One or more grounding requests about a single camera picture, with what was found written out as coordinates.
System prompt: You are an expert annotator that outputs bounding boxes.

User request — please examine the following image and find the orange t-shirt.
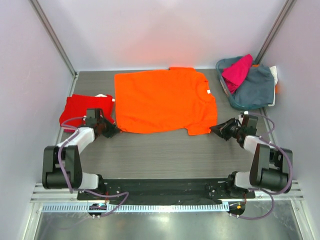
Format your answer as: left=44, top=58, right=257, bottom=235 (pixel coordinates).
left=114, top=67, right=218, bottom=136

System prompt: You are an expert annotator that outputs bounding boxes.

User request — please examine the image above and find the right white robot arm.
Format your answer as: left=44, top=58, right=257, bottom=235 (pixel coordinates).
left=210, top=111, right=293, bottom=198

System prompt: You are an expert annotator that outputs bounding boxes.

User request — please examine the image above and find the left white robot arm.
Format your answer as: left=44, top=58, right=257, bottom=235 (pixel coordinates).
left=42, top=108, right=120, bottom=200

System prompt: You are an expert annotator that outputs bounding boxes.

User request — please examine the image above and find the folded red t-shirt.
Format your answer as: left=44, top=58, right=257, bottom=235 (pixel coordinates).
left=59, top=94, right=116, bottom=127

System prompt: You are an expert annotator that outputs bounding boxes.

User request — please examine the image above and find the magenta t-shirt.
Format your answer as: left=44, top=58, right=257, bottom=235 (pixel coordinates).
left=221, top=54, right=253, bottom=94

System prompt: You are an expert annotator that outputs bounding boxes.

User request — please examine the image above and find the teal laundry basket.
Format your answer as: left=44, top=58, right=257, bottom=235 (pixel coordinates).
left=215, top=56, right=267, bottom=111

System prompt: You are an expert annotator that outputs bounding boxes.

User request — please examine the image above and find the white t-shirt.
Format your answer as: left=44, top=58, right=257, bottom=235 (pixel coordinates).
left=269, top=65, right=278, bottom=86

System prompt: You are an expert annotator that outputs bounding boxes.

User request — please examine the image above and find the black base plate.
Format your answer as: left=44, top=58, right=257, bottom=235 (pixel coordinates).
left=76, top=177, right=256, bottom=205

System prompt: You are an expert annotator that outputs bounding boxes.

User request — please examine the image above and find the slotted cable duct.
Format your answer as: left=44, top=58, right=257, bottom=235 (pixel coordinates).
left=42, top=202, right=229, bottom=214

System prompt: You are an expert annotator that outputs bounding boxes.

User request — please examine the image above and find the left aluminium corner post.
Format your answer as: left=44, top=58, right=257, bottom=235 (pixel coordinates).
left=29, top=0, right=77, bottom=78

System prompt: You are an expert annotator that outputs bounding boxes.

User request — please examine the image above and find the aluminium corner post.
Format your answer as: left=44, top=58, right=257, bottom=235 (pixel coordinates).
left=254, top=0, right=297, bottom=64
left=29, top=0, right=77, bottom=78

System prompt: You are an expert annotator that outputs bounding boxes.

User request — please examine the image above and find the right aluminium corner post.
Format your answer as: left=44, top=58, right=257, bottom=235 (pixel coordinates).
left=254, top=0, right=297, bottom=64

